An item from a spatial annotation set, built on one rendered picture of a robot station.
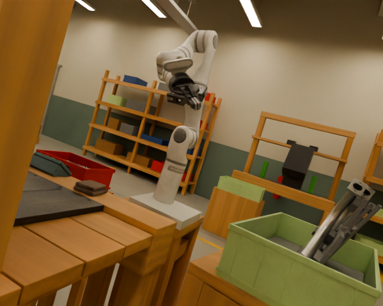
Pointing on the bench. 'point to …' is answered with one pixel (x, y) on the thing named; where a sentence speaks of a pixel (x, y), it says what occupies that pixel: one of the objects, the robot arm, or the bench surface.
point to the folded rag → (90, 187)
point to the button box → (49, 165)
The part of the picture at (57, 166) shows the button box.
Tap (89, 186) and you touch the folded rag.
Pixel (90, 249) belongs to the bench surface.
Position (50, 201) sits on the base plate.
